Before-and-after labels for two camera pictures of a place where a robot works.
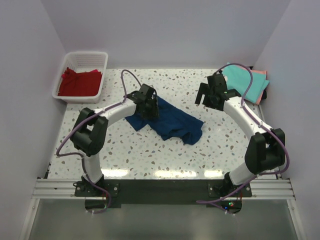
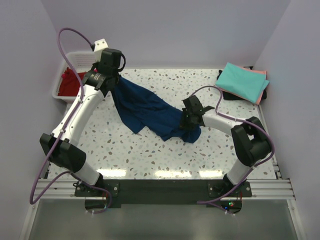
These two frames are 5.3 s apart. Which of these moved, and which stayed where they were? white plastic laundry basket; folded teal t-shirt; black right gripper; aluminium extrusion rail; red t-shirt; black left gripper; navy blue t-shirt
Moved: navy blue t-shirt; black left gripper; black right gripper
Stayed: folded teal t-shirt; aluminium extrusion rail; white plastic laundry basket; red t-shirt
